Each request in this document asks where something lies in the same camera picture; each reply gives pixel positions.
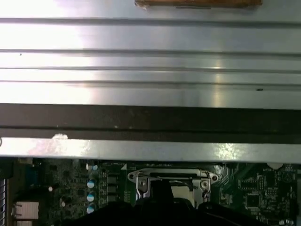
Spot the green motherboard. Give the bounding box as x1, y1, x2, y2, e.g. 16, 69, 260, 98
0, 159, 301, 226

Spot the CPU socket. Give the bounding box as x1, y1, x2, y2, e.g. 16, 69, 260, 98
127, 164, 219, 205

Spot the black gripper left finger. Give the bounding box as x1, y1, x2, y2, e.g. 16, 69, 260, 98
79, 180, 162, 226

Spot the white power connector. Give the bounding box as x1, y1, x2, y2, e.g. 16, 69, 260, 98
13, 201, 40, 226

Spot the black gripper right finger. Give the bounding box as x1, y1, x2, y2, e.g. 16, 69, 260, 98
161, 180, 271, 226

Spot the black open PC case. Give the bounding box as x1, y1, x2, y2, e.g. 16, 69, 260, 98
0, 103, 301, 164

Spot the thin wire locking lever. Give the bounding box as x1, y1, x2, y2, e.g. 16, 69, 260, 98
137, 172, 163, 182

